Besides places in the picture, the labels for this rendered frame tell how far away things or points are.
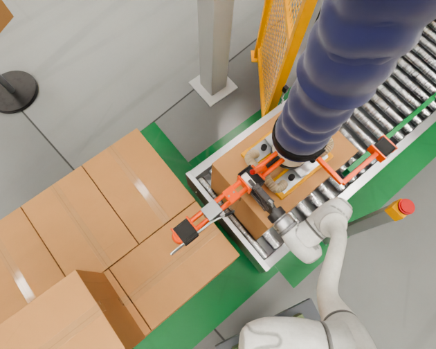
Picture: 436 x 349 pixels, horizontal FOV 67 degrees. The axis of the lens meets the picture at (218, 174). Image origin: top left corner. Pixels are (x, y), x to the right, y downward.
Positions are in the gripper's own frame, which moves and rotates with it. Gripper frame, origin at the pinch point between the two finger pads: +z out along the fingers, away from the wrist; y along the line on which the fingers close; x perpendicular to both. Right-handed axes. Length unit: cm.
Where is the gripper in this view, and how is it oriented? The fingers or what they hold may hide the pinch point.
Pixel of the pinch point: (247, 181)
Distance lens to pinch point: 140.1
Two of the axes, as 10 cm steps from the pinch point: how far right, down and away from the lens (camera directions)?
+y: -0.3, 3.1, 9.5
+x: 7.7, -5.9, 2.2
